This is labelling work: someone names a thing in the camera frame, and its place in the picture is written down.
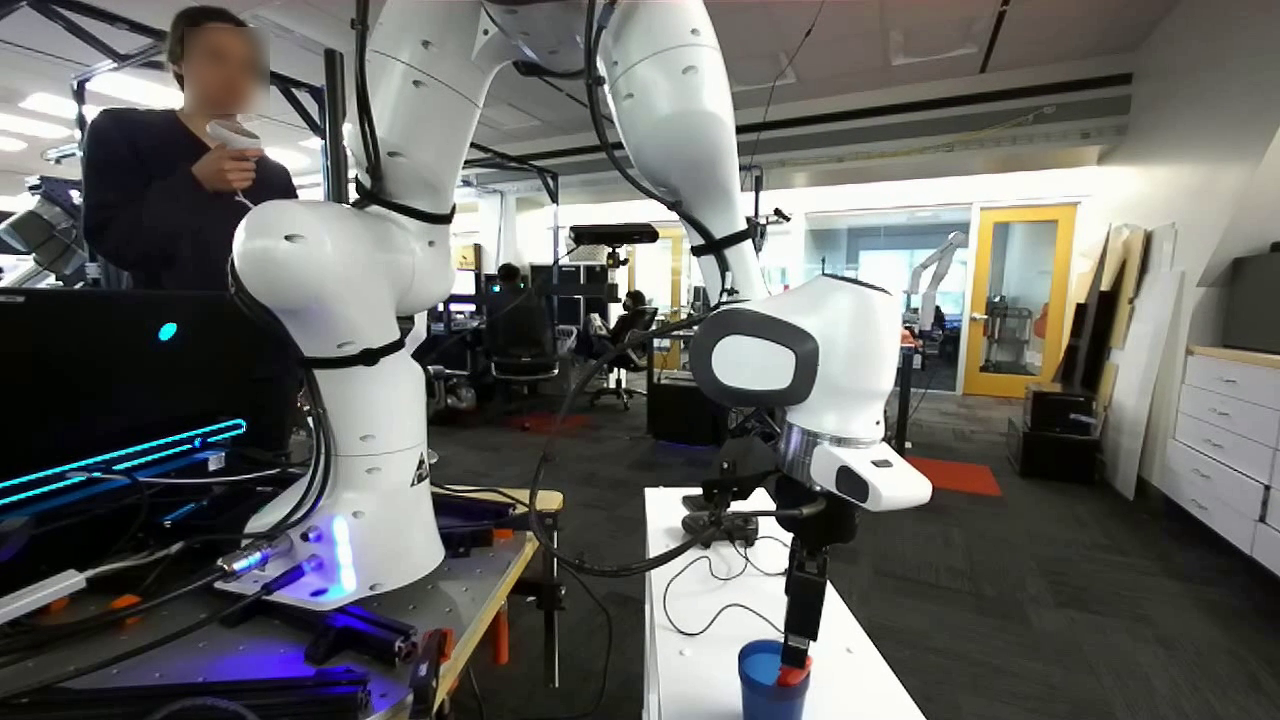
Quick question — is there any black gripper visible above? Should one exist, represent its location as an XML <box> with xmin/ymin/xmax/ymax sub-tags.
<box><xmin>775</xmin><ymin>496</ymin><xmax>858</xmax><ymax>672</ymax></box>

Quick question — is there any blue plastic cup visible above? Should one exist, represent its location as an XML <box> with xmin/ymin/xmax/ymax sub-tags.
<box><xmin>736</xmin><ymin>637</ymin><xmax>814</xmax><ymax>720</ymax></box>

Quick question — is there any black handheld device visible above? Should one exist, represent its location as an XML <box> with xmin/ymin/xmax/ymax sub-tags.
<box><xmin>675</xmin><ymin>485</ymin><xmax>767</xmax><ymax>553</ymax></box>

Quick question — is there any orange floor mat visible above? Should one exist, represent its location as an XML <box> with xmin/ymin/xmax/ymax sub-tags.
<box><xmin>910</xmin><ymin>450</ymin><xmax>1009</xmax><ymax>502</ymax></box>

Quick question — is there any black low cabinet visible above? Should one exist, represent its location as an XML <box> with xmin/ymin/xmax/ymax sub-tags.
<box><xmin>646</xmin><ymin>333</ymin><xmax>733</xmax><ymax>447</ymax></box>

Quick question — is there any black box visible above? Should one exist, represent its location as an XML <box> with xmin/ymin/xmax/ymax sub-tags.
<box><xmin>1015</xmin><ymin>384</ymin><xmax>1108</xmax><ymax>486</ymax></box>

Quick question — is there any red floor mat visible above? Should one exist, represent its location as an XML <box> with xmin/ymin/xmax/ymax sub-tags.
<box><xmin>516</xmin><ymin>409</ymin><xmax>597</xmax><ymax>440</ymax></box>

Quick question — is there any yellow framed door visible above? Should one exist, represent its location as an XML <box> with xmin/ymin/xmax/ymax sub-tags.
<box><xmin>961</xmin><ymin>199</ymin><xmax>1081</xmax><ymax>399</ymax></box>

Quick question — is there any black office chair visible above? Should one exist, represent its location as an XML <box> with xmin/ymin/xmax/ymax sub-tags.
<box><xmin>474</xmin><ymin>285</ymin><xmax>569</xmax><ymax>404</ymax></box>

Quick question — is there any tall white board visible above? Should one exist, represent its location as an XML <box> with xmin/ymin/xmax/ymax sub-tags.
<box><xmin>1094</xmin><ymin>222</ymin><xmax>1190</xmax><ymax>502</ymax></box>

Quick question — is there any tall wooden board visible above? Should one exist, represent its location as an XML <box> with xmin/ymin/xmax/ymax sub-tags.
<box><xmin>1058</xmin><ymin>218</ymin><xmax>1134</xmax><ymax>392</ymax></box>

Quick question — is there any white drawer cabinet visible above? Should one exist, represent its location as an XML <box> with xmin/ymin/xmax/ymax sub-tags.
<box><xmin>1154</xmin><ymin>341</ymin><xmax>1280</xmax><ymax>581</ymax></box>

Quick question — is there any grey box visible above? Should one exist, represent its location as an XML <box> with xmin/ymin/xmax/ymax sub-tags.
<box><xmin>1225</xmin><ymin>250</ymin><xmax>1280</xmax><ymax>357</ymax></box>

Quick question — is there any metal breadboard robot platform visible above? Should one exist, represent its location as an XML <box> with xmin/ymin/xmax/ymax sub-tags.
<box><xmin>0</xmin><ymin>485</ymin><xmax>570</xmax><ymax>720</ymax></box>

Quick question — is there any cyan lit bar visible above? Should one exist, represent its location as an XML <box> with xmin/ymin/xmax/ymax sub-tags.
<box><xmin>0</xmin><ymin>415</ymin><xmax>254</xmax><ymax>511</ymax></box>

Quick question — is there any black laptop screen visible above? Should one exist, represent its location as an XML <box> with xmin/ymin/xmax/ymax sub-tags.
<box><xmin>0</xmin><ymin>285</ymin><xmax>291</xmax><ymax>485</ymax></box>

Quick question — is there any white power strip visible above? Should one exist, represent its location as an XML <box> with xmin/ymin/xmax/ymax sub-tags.
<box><xmin>0</xmin><ymin>565</ymin><xmax>93</xmax><ymax>632</ymax></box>

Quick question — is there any person in black sweater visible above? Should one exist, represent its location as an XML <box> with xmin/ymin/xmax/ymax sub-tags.
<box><xmin>80</xmin><ymin>5</ymin><xmax>298</xmax><ymax>294</ymax></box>

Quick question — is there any thin black cable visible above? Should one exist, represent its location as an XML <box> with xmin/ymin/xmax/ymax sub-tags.
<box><xmin>659</xmin><ymin>537</ymin><xmax>803</xmax><ymax>640</ymax></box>

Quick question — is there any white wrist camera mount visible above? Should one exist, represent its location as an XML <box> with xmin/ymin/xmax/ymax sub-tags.
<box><xmin>803</xmin><ymin>440</ymin><xmax>936</xmax><ymax>515</ymax></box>

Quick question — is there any black stereo camera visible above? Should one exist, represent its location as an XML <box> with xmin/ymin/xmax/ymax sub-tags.
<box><xmin>569</xmin><ymin>218</ymin><xmax>663</xmax><ymax>250</ymax></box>

